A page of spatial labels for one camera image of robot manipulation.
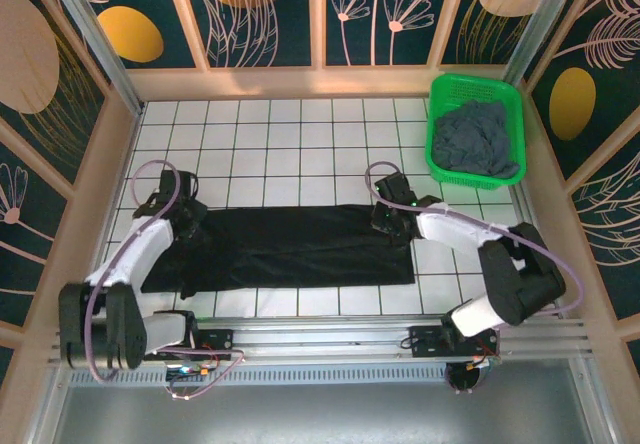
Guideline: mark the black t-shirt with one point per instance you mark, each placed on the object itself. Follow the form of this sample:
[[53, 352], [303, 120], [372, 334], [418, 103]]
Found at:
[[300, 249]]

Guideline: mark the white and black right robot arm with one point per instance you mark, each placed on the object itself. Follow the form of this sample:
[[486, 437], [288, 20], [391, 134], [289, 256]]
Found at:
[[450, 231]]

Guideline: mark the blue-grey t-shirt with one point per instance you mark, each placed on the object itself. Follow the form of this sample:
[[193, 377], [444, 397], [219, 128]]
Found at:
[[475, 139]]

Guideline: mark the green plastic basket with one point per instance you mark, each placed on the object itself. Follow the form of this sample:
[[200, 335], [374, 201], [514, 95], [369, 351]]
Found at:
[[517, 114]]

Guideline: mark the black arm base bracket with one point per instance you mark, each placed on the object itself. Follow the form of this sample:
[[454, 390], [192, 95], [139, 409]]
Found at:
[[425, 341], [215, 340]]

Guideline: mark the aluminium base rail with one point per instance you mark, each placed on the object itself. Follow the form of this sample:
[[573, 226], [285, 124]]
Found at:
[[320, 336]]

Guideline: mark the aluminium frame post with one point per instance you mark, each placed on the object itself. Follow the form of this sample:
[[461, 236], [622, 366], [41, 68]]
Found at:
[[541, 24], [96, 39]]

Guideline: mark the grey metal base plate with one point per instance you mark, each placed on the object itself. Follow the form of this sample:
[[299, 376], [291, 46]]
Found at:
[[325, 414]]

